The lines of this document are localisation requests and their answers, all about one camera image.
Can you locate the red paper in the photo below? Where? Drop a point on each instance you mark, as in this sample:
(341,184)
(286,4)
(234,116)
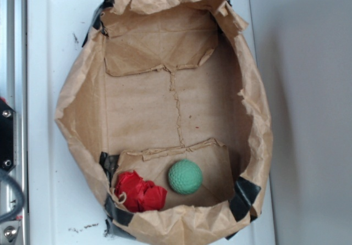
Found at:
(138,195)

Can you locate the brown paper bag tray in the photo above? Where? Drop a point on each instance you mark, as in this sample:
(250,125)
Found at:
(158,81)

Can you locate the green golf ball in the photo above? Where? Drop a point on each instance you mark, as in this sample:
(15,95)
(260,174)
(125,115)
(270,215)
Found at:
(185,177)

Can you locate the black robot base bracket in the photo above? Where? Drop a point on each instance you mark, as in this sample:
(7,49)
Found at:
(8,137)

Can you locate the metal rail frame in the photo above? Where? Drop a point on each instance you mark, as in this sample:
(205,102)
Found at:
(14,108)

